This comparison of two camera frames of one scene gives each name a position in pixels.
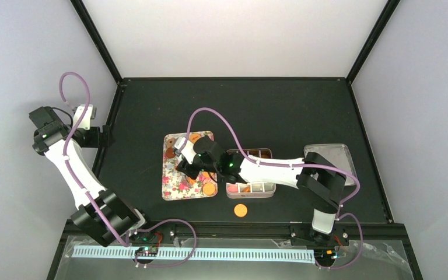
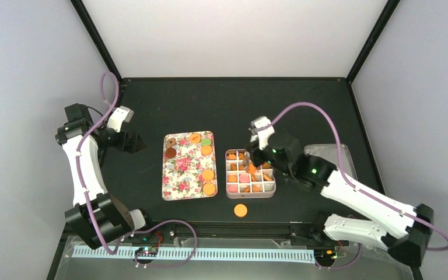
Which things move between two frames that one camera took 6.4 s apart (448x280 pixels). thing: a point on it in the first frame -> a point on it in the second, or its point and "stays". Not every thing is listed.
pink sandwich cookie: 233,188 stays
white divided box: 252,189 stays
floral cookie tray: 176,184 stays
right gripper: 186,169 -> 256,159
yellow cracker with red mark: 193,137 stays
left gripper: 94,142 -> 130,147
